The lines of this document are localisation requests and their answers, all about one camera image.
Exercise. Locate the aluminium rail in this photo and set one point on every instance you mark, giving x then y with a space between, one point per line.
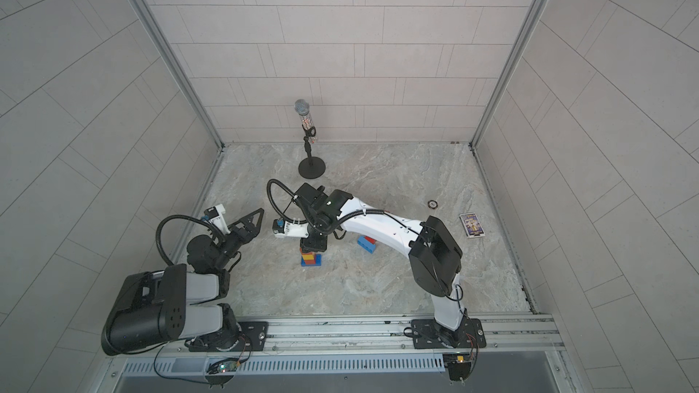
364 334

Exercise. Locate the dark blue lego brick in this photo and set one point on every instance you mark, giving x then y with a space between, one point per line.
318 260

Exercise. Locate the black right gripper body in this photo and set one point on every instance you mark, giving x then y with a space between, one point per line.
319 235

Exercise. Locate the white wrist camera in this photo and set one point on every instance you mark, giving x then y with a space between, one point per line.
285 229
215 216

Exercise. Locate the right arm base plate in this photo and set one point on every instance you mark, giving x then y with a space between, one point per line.
428 334

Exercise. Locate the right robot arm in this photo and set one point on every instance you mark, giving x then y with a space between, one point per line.
434 255

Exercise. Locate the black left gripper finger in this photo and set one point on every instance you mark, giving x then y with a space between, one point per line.
253 219
252 232

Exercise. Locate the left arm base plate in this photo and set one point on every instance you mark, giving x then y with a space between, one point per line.
250 336

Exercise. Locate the printed card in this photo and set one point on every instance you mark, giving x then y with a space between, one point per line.
472 225

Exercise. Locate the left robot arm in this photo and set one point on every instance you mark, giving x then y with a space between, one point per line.
186 301

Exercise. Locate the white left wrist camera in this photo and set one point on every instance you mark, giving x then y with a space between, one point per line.
215 216

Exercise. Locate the black microphone stand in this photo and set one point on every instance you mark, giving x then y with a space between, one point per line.
311 167

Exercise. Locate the right circuit board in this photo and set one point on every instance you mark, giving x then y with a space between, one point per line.
458 366

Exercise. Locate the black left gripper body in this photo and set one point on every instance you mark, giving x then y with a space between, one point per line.
238 231

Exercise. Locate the light blue lego brick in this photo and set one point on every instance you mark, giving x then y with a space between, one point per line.
362 242

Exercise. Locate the glittery silver microphone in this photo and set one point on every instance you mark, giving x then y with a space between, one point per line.
303 109

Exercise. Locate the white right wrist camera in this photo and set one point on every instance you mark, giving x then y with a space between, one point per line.
285 229

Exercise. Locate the left green circuit board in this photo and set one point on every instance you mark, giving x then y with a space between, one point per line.
225 367

